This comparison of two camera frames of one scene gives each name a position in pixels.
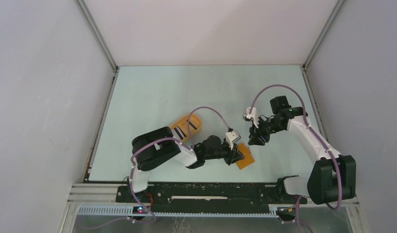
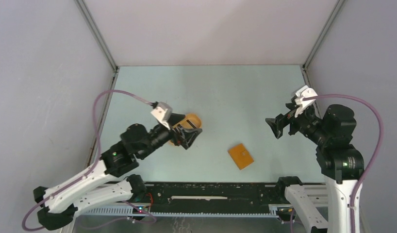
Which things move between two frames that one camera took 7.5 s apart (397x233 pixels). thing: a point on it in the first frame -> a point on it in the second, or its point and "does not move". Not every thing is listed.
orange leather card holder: [248, 159] does not move
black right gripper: [255, 135] -> [276, 124]
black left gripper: [232, 157] -> [189, 136]
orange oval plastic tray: [195, 124] does not move
